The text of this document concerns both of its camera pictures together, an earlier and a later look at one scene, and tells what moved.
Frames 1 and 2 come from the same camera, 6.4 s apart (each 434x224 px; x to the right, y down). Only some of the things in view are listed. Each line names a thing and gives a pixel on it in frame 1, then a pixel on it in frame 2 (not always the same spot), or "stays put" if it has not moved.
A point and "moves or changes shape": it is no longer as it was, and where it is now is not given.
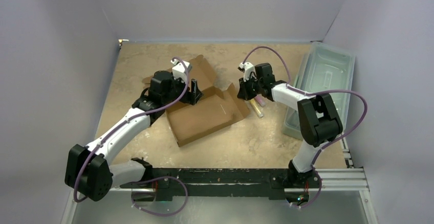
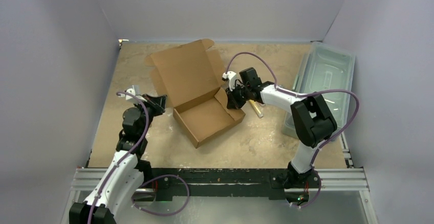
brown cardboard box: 219,109 moves or changes shape
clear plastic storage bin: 326,66 stays put
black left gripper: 192,97 -> 156,103
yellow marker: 257,108 stays put
